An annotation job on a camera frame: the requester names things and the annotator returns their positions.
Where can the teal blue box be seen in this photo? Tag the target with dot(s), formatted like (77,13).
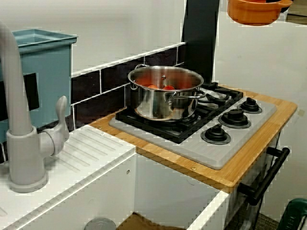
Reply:
(52,72)

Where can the white toy kitchen cabinet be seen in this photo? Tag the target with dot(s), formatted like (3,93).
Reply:
(244,215)

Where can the stainless steel pot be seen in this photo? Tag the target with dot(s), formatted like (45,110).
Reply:
(153,105)

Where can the brown cardboard sheet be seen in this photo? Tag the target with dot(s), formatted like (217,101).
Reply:
(144,222)

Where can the dark tile backsplash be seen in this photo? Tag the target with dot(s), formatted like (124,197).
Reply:
(112,79)

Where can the black stove knob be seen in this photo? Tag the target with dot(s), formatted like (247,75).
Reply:
(234,118)
(216,134)
(250,105)

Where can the orange plastic toy pot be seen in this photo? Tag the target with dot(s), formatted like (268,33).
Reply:
(251,13)

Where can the white toy sink unit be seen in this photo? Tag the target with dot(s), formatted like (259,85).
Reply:
(168,191)

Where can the black burner grate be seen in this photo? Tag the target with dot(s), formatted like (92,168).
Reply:
(223,93)
(172,130)

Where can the grey stove top panel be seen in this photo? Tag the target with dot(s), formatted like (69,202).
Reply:
(206,153)

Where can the dark grey slanted post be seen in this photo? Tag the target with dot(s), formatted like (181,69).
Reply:
(199,36)

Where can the grey toy faucet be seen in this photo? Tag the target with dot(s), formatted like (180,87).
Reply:
(21,155)

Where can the wooden kitchen countertop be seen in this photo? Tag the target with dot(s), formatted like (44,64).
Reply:
(263,143)

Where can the silver round can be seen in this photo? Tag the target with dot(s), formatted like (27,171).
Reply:
(100,225)

